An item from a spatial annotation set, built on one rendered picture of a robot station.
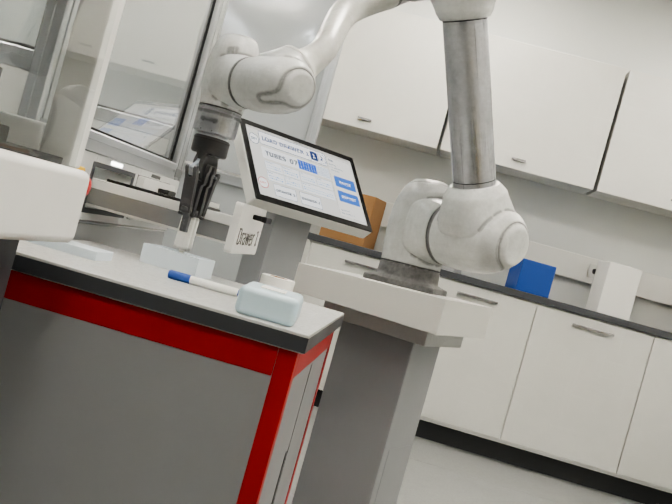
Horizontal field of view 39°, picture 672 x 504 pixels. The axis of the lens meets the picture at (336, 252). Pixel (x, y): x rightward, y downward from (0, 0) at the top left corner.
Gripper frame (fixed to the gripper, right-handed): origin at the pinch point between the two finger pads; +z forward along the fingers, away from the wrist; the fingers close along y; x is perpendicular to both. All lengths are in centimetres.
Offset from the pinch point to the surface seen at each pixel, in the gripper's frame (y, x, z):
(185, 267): 7.0, 4.9, 6.3
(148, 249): 7.0, -3.8, 5.0
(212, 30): -62, -37, -53
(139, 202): -5.4, -14.8, -3.2
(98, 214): -12.9, -27.7, 2.1
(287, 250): -120, -17, 1
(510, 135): -356, 14, -89
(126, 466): 47, 22, 35
